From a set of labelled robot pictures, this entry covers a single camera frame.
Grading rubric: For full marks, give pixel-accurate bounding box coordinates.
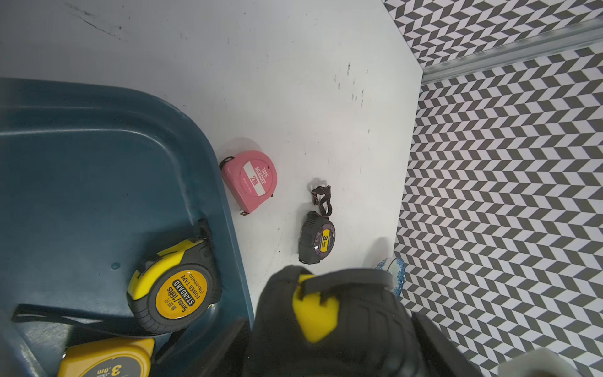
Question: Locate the teal plastic storage box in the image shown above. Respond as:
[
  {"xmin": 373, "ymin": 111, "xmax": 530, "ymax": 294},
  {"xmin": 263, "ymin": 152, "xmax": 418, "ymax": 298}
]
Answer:
[{"xmin": 1, "ymin": 79, "xmax": 253, "ymax": 376}]

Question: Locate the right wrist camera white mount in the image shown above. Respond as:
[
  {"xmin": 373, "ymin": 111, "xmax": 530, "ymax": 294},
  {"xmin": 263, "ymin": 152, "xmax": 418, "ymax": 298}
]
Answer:
[{"xmin": 498, "ymin": 348, "xmax": 582, "ymax": 377}]

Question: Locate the yellow square tape measure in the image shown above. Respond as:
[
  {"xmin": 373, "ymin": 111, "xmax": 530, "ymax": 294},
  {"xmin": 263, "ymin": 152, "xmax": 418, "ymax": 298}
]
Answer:
[{"xmin": 58, "ymin": 338, "xmax": 155, "ymax": 377}]

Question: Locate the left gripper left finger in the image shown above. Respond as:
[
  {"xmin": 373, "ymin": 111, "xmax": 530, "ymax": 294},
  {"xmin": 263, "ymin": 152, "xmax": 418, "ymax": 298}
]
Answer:
[{"xmin": 197, "ymin": 319, "xmax": 250, "ymax": 376}]

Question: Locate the pink tape measure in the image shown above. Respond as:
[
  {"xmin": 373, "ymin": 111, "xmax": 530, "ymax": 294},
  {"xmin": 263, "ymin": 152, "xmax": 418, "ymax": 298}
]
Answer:
[{"xmin": 219, "ymin": 150, "xmax": 278, "ymax": 216}]

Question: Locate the yellow black tape measure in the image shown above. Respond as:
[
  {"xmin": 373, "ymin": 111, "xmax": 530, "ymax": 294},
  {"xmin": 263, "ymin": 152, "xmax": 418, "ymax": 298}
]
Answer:
[
  {"xmin": 242, "ymin": 265, "xmax": 425, "ymax": 377},
  {"xmin": 11, "ymin": 219, "xmax": 221, "ymax": 338}
]

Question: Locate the blue patterned plate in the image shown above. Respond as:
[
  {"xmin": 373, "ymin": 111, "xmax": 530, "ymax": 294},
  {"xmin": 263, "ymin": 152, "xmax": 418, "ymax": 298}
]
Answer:
[{"xmin": 375, "ymin": 257, "xmax": 406, "ymax": 297}]

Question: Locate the small black tape measure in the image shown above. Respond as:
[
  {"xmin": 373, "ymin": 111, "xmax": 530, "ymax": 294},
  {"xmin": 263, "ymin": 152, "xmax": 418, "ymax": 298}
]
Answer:
[{"xmin": 298, "ymin": 185, "xmax": 336, "ymax": 265}]

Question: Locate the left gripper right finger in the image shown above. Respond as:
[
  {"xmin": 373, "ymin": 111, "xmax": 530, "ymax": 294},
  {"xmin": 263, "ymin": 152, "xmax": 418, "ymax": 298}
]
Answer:
[{"xmin": 411, "ymin": 313, "xmax": 483, "ymax": 377}]

